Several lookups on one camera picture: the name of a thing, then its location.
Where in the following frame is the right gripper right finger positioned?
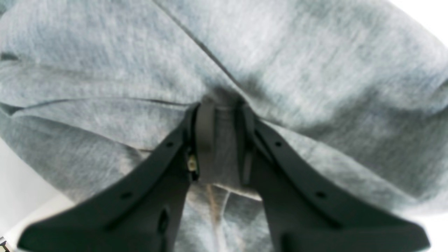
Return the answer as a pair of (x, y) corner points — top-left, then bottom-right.
(235, 105), (430, 252)

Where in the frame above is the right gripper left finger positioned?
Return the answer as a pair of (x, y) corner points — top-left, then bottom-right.
(18, 102), (215, 252)

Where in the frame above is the grey t-shirt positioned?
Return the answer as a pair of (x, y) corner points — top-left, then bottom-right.
(1, 0), (447, 252)

